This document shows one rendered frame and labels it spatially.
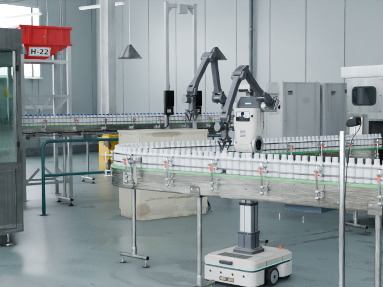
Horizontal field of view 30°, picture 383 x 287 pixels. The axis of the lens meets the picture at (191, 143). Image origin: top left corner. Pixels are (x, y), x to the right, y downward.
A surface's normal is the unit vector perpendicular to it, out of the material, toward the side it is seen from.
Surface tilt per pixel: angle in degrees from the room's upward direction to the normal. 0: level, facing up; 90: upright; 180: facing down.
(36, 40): 90
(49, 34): 90
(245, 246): 90
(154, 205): 90
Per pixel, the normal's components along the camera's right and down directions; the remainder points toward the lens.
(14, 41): 0.78, 0.03
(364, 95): -0.84, 0.04
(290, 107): 0.55, 0.04
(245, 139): -0.62, 0.04
